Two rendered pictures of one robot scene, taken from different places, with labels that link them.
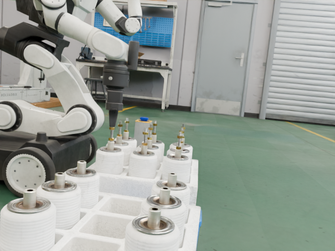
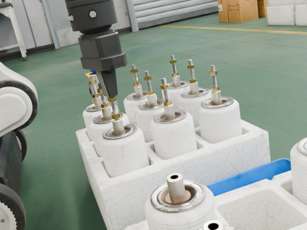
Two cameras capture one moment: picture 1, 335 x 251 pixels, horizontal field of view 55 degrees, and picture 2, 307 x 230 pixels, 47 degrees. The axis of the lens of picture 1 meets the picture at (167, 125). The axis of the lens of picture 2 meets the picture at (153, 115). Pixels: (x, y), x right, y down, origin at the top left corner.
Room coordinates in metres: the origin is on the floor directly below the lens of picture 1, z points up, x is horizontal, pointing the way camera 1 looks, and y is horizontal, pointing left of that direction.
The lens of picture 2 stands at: (0.43, 0.37, 0.51)
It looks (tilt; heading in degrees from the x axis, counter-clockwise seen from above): 19 degrees down; 339
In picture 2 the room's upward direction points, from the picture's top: 11 degrees counter-clockwise
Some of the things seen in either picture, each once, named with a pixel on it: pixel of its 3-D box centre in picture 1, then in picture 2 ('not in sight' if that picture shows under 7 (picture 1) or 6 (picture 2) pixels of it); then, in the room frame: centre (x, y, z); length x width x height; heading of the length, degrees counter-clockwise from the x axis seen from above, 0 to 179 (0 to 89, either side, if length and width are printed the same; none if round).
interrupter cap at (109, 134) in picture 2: (110, 149); (119, 132); (1.11, 0.19, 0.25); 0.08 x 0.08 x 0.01
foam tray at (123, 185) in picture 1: (145, 188); (164, 161); (1.22, 0.06, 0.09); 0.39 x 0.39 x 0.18; 85
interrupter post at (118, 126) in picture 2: (110, 146); (118, 126); (1.11, 0.19, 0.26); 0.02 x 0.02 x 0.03
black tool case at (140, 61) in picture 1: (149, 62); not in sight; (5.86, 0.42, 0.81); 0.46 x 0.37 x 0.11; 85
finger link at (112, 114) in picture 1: (112, 117); (110, 81); (1.10, 0.19, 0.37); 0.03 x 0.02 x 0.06; 102
